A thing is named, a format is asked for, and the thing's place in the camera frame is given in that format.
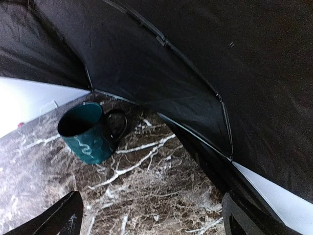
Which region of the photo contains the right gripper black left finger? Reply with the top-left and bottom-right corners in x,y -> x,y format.
6,191 -> 84,235

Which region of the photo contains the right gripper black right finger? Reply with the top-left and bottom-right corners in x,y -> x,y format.
222,192 -> 262,235

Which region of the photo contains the mint and black folding umbrella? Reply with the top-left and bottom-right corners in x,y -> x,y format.
0,0 -> 313,235

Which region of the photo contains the dark green marbled mug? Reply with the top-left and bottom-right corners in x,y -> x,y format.
57,101 -> 128,165

